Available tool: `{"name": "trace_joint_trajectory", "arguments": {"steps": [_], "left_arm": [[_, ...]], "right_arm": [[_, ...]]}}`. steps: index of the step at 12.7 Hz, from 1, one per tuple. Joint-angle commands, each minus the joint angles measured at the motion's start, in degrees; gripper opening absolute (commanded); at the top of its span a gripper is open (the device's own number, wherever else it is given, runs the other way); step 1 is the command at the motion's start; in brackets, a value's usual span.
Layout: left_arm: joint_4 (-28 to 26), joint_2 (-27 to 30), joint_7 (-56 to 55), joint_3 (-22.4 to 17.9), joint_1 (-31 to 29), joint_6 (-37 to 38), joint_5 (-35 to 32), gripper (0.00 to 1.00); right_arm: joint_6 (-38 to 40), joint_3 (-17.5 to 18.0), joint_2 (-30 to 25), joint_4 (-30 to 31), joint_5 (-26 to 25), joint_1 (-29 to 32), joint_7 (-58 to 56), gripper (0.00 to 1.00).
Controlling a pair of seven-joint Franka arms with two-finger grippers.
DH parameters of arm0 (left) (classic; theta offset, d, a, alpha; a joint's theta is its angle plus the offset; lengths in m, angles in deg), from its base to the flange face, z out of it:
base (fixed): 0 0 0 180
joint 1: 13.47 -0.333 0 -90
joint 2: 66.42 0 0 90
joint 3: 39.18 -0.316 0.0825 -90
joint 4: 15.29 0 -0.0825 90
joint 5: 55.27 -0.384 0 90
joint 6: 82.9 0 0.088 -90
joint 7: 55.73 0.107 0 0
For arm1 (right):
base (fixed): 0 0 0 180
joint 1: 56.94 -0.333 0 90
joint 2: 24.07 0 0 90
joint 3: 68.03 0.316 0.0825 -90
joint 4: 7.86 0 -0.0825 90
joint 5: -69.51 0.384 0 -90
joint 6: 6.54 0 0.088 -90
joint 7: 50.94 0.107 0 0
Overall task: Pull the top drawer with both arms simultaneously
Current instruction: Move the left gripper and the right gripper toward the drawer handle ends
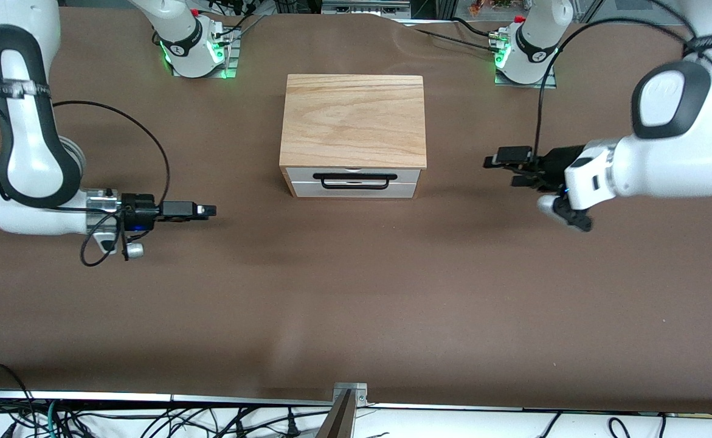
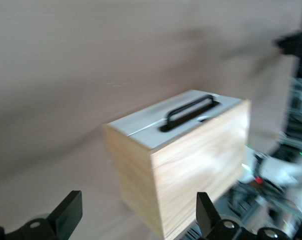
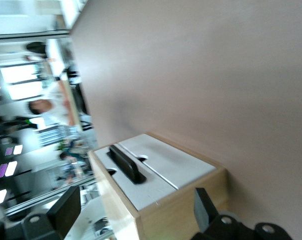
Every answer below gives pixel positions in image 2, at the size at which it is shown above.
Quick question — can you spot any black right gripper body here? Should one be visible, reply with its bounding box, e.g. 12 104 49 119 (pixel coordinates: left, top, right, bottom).
273 31 302 60

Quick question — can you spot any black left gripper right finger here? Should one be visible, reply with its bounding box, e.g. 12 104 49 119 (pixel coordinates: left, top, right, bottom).
196 191 301 240

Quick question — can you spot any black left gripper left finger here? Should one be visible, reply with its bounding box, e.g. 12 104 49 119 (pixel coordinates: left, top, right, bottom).
0 190 83 240

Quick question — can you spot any black metal drawer handle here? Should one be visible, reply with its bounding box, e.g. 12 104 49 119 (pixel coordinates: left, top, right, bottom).
159 94 221 133

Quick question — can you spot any light wooden drawer cabinet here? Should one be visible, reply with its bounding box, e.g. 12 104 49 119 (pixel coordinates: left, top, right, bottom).
102 89 251 240

